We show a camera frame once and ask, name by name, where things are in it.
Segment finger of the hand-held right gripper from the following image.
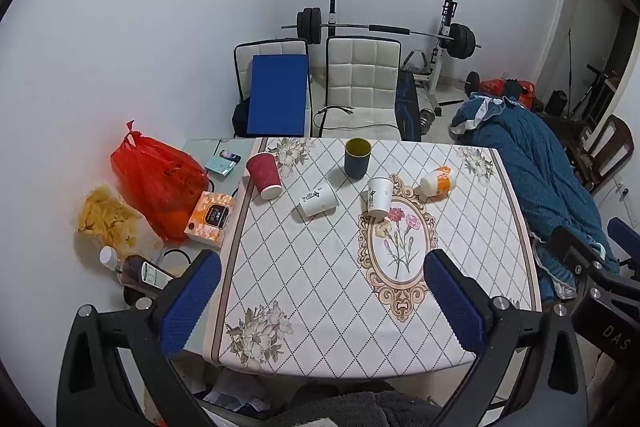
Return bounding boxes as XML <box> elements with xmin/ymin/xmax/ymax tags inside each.
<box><xmin>606</xmin><ymin>217</ymin><xmax>640</xmax><ymax>265</ymax></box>
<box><xmin>547</xmin><ymin>224</ymin><xmax>640</xmax><ymax>295</ymax></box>

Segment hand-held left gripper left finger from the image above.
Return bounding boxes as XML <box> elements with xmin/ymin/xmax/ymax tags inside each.
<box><xmin>56</xmin><ymin>249</ymin><xmax>223</xmax><ymax>427</ymax></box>

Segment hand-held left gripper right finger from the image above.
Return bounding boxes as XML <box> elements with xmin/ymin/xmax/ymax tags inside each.
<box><xmin>424</xmin><ymin>249</ymin><xmax>590</xmax><ymax>427</ymax></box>

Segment orange and white paper cup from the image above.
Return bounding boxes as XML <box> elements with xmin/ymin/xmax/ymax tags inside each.
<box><xmin>420</xmin><ymin>165</ymin><xmax>454</xmax><ymax>198</ymax></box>

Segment white paper cup small print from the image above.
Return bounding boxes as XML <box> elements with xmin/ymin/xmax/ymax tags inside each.
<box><xmin>366</xmin><ymin>177</ymin><xmax>394</xmax><ymax>218</ymax></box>

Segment red ribbed paper cup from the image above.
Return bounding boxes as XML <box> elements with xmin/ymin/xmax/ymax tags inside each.
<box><xmin>245</xmin><ymin>152</ymin><xmax>285</xmax><ymax>200</ymax></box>

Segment white paper cup black print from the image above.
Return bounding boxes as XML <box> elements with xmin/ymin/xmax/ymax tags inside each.
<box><xmin>298</xmin><ymin>179</ymin><xmax>339</xmax><ymax>221</ymax></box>

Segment dark green cup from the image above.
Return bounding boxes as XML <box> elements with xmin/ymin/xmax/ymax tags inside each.
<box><xmin>344</xmin><ymin>137</ymin><xmax>373</xmax><ymax>180</ymax></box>

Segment dark bottle with white cap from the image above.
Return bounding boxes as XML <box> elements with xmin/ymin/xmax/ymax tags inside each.
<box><xmin>99</xmin><ymin>245</ymin><xmax>177</xmax><ymax>294</ymax></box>

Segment orange tissue box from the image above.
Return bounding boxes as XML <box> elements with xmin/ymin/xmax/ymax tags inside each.
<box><xmin>183</xmin><ymin>191</ymin><xmax>236</xmax><ymax>250</ymax></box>

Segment brown wooden chair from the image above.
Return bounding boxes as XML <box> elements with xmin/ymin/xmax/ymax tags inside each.
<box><xmin>564</xmin><ymin>114</ymin><xmax>636</xmax><ymax>196</ymax></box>

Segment teal blue blanket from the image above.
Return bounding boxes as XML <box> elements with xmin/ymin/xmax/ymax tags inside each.
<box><xmin>448</xmin><ymin>94</ymin><xmax>622</xmax><ymax>304</ymax></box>

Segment crumpled papers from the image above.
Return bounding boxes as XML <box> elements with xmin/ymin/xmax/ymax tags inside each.
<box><xmin>202</xmin><ymin>368</ymin><xmax>282</xmax><ymax>414</ymax></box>

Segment red plastic bag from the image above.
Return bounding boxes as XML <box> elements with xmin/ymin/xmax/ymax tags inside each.
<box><xmin>110</xmin><ymin>120</ymin><xmax>211</xmax><ymax>244</ymax></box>

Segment clear bag of yellow chips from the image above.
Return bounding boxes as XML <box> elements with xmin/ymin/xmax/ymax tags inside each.
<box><xmin>77</xmin><ymin>185</ymin><xmax>147</xmax><ymax>254</ymax></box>

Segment floral diamond-pattern tablecloth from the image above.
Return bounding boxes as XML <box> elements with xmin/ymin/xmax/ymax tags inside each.
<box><xmin>207</xmin><ymin>137</ymin><xmax>544</xmax><ymax>379</ymax></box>

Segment light blue small box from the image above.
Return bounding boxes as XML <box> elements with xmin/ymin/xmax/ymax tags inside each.
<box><xmin>204</xmin><ymin>155</ymin><xmax>236</xmax><ymax>178</ymax></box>

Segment black speaker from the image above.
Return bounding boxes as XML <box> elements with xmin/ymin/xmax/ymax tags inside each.
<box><xmin>544</xmin><ymin>90</ymin><xmax>569</xmax><ymax>116</ymax></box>

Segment black scooter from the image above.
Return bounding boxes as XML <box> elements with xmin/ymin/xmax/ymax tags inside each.
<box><xmin>569</xmin><ymin>64</ymin><xmax>617</xmax><ymax>118</ymax></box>

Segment black bag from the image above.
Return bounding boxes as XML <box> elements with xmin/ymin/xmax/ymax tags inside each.
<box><xmin>231</xmin><ymin>99</ymin><xmax>251</xmax><ymax>138</ymax></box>

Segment dark blue bench pad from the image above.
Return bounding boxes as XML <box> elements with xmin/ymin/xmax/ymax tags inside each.
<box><xmin>393</xmin><ymin>70</ymin><xmax>424</xmax><ymax>142</ymax></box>

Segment blue flat board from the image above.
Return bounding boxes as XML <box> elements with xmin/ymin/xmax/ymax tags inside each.
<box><xmin>245</xmin><ymin>55</ymin><xmax>309</xmax><ymax>138</ymax></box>

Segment white weight bench rack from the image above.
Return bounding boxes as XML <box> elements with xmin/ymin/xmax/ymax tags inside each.
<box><xmin>325</xmin><ymin>0</ymin><xmax>468</xmax><ymax>118</ymax></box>

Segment white padded chair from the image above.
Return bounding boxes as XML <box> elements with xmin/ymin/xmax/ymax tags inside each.
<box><xmin>233</xmin><ymin>38</ymin><xmax>312</xmax><ymax>138</ymax></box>
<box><xmin>320</xmin><ymin>36</ymin><xmax>404</xmax><ymax>140</ymax></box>

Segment barbell with black plates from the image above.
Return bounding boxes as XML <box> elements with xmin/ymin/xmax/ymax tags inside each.
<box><xmin>281</xmin><ymin>8</ymin><xmax>484</xmax><ymax>60</ymax></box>

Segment black ring cable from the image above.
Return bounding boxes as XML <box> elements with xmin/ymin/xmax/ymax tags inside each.
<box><xmin>159</xmin><ymin>249</ymin><xmax>192</xmax><ymax>267</ymax></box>

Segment white door frame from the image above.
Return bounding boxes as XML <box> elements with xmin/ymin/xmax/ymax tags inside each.
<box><xmin>530</xmin><ymin>0</ymin><xmax>618</xmax><ymax>94</ymax></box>

